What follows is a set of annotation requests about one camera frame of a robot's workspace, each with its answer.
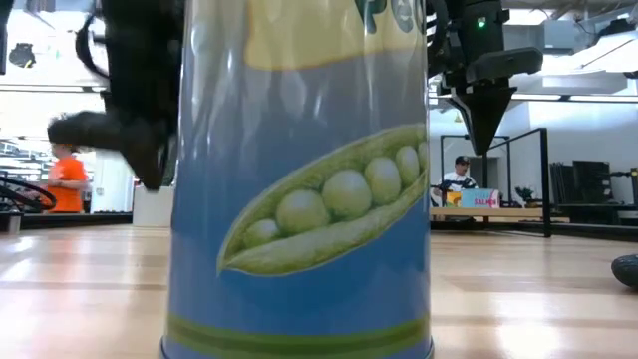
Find black left camera cable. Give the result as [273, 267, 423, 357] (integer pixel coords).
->
[73, 10, 111, 82]

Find grey ceiling duct box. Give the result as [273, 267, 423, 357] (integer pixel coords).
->
[541, 18, 590, 51]

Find person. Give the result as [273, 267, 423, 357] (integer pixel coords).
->
[47, 142, 92, 214]
[430, 155, 480, 208]

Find short salmon can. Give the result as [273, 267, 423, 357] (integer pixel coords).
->
[460, 187, 501, 209]

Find white building column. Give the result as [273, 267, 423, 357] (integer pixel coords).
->
[90, 149, 135, 214]

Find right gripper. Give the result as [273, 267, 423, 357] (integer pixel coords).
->
[428, 0, 545, 157]

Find black oven mitt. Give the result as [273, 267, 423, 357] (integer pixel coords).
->
[610, 252, 638, 291]

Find small grey block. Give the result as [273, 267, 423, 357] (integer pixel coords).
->
[0, 212, 23, 234]

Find black background panel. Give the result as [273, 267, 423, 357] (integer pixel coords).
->
[549, 162, 574, 205]

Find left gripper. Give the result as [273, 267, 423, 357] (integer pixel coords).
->
[46, 53, 185, 192]

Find long ceiling light strip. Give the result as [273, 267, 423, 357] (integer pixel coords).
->
[510, 91, 638, 104]
[0, 83, 110, 95]

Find black ceiling device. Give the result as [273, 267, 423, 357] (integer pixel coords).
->
[8, 42, 37, 70]

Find blue peas can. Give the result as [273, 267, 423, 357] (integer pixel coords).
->
[159, 0, 435, 359]

